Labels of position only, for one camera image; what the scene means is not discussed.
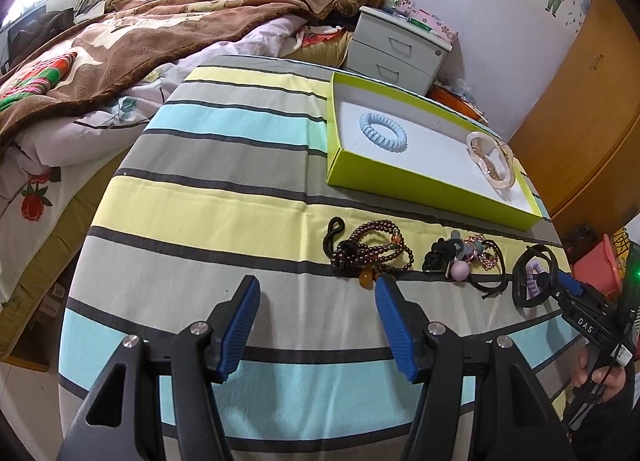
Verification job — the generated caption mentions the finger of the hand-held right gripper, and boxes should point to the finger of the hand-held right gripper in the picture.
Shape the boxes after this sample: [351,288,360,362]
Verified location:
[549,267,587,303]

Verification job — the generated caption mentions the dark red bead bracelet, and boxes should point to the dark red bead bracelet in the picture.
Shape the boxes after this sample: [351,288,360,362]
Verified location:
[325,218,416,290]

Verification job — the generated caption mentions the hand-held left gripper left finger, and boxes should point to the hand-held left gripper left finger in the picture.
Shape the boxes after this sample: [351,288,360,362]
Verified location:
[55,275,262,461]

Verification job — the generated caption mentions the black hair tie with bead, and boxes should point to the black hair tie with bead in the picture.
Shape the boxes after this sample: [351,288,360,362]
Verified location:
[467,240,512,299]

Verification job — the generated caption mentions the person's right hand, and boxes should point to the person's right hand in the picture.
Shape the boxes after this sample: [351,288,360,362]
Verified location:
[571,340,630,404]

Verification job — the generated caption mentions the light blue spiral hair tie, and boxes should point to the light blue spiral hair tie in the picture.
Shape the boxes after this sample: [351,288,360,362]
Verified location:
[359,112,405,154]

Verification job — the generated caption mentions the orange storage box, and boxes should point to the orange storage box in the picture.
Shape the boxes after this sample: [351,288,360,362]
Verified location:
[427,82,490,123]

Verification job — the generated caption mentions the grey nightstand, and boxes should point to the grey nightstand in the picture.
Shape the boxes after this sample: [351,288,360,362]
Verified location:
[346,5,453,97]

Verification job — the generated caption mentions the pink plastic bucket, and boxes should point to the pink plastic bucket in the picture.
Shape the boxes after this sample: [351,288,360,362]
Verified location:
[572,233,628,298]

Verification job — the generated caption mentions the purple spiral hair tie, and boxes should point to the purple spiral hair tie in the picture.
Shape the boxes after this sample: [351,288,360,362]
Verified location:
[524,261,551,300]

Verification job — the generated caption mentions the brown fleece blanket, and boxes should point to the brown fleece blanket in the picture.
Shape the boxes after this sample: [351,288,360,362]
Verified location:
[0,0,335,154]

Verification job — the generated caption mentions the large wooden wardrobe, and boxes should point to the large wooden wardrobe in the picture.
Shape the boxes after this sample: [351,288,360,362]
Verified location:
[507,0,640,237]

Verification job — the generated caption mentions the black smart band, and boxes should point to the black smart band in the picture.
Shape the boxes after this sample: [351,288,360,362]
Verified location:
[511,243,560,311]

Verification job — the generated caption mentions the pink floral tissue box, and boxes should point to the pink floral tissue box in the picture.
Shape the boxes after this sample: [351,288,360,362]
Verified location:
[422,11,459,40]

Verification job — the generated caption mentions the striped tablecloth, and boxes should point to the striped tablecloth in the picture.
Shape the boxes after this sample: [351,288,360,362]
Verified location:
[57,55,583,461]

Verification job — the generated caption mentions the white floral quilt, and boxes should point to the white floral quilt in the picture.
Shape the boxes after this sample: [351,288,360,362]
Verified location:
[0,0,312,294]

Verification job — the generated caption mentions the green cardboard box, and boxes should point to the green cardboard box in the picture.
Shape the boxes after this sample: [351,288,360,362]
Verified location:
[326,72,550,232]

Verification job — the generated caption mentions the dark chair with clothes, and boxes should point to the dark chair with clothes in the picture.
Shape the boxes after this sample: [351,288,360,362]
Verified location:
[7,8,76,58]

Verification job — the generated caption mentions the black clip with pink ball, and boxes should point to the black clip with pink ball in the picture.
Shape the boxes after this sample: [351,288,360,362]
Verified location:
[423,231,472,283]

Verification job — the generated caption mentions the yellow red pillow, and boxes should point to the yellow red pillow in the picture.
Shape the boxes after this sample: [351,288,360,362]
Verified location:
[286,24,352,68]

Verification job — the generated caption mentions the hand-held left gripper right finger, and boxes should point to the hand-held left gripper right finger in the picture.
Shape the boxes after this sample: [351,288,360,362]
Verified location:
[375,275,581,461]

